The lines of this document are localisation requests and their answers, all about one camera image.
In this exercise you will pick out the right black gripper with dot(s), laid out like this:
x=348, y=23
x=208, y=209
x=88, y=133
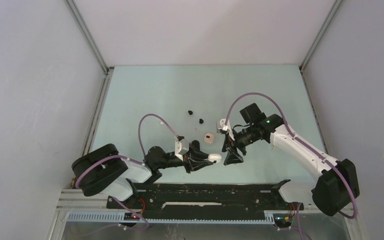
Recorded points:
x=232, y=157

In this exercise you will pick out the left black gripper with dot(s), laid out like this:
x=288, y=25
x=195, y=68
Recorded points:
x=190, y=164

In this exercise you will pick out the white earbud charging case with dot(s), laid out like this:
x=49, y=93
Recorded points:
x=214, y=158

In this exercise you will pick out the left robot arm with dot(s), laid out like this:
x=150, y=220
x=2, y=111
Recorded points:
x=106, y=171

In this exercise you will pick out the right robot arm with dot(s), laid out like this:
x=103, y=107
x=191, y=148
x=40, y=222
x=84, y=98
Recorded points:
x=335, y=187

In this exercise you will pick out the beige earbud charging case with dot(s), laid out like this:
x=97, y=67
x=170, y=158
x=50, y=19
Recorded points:
x=209, y=138

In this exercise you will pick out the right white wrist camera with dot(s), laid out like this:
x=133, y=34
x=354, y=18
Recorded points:
x=223, y=126

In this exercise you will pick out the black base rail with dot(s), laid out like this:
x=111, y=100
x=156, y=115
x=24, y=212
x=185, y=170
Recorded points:
x=210, y=202

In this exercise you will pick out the aluminium frame post right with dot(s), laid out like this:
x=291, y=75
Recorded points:
x=320, y=34

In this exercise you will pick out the aluminium frame post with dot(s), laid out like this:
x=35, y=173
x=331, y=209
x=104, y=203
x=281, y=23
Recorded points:
x=87, y=35
x=320, y=34

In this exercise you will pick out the aluminium frame post left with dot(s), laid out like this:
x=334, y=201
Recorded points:
x=87, y=35

